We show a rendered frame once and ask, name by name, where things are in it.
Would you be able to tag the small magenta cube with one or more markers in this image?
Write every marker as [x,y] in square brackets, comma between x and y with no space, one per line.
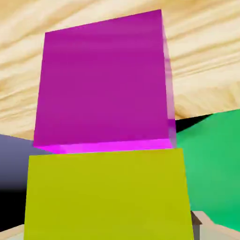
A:
[103,84]

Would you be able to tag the small yellow cube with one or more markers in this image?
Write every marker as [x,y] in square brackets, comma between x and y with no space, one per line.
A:
[106,195]

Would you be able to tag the large green box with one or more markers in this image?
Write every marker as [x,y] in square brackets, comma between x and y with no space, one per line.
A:
[213,168]

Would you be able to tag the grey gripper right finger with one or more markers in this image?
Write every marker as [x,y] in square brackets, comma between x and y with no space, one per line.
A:
[204,229]

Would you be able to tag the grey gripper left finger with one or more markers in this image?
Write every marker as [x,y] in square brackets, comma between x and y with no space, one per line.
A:
[16,233]

